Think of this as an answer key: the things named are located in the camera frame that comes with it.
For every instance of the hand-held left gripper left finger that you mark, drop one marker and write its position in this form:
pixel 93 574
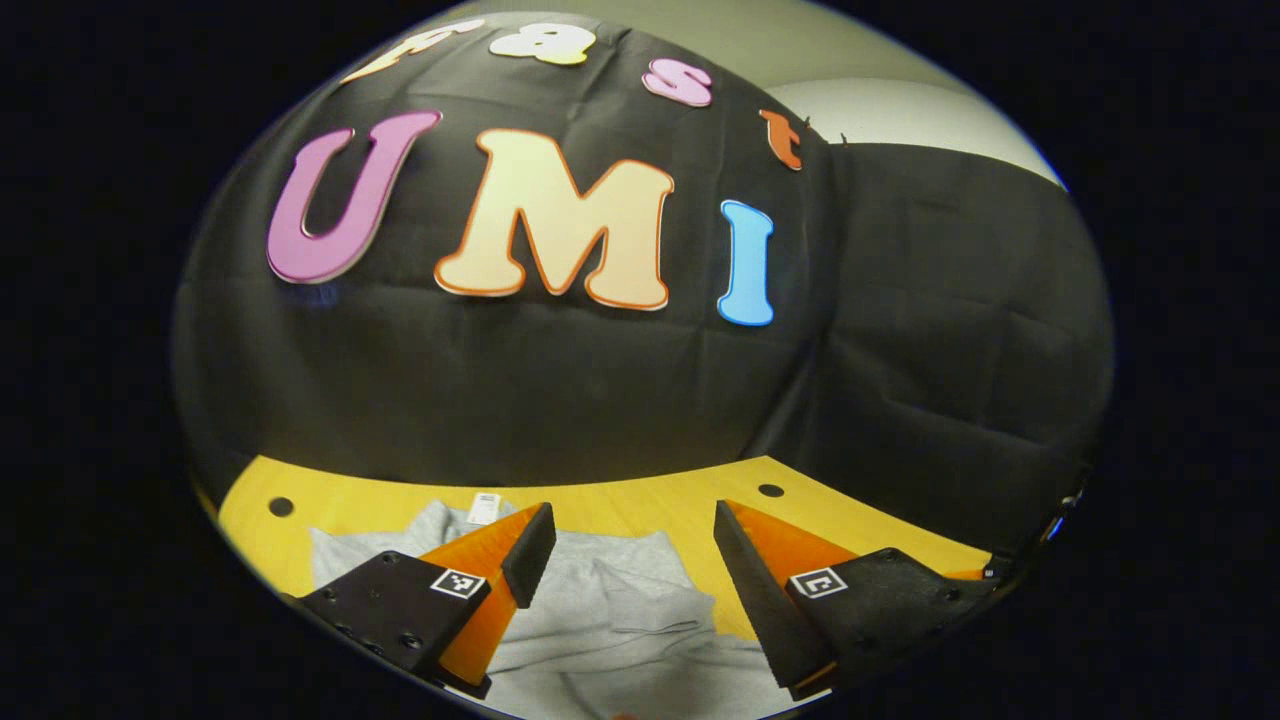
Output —
pixel 530 555

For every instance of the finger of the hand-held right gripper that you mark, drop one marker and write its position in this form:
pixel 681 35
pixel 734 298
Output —
pixel 968 574

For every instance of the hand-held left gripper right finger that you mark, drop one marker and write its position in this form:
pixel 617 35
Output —
pixel 758 600

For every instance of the grey sweatshirt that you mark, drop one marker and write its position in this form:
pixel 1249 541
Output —
pixel 620 610

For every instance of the black backdrop cloth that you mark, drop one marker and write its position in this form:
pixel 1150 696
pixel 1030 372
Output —
pixel 600 390

